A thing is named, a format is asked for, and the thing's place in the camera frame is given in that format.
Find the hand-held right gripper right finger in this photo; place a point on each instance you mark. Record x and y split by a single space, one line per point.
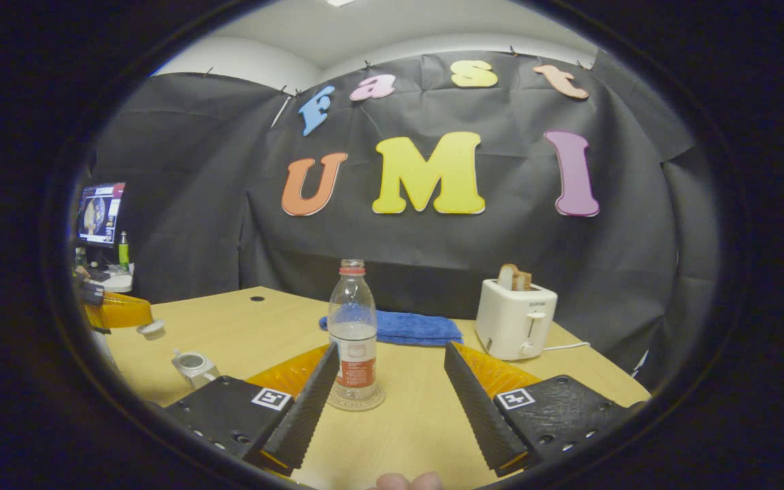
477 408

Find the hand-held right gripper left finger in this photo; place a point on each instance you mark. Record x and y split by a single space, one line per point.
303 408

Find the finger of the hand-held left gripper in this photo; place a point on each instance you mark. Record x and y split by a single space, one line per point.
123 312

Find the white teacup lid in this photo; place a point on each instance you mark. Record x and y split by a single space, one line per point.
152 330

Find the round woven coaster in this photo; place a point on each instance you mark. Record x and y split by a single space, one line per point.
373 401

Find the white floral teacup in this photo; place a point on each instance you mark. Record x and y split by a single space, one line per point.
196 371

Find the clear plastic water bottle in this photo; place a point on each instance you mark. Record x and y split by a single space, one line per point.
353 320

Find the green bottle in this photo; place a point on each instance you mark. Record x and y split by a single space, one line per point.
124 255

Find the white side table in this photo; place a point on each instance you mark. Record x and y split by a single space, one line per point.
120 280

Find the black keyboard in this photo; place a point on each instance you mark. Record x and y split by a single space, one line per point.
99 275

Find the white toaster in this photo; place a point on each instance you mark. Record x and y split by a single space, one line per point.
511 323

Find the blue folded towel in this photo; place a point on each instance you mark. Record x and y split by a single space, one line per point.
419 328

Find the computer monitor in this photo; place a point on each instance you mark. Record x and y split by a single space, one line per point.
101 212

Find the pale bread slice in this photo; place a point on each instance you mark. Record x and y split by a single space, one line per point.
508 277

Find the brown bread slice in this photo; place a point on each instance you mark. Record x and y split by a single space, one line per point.
525 280

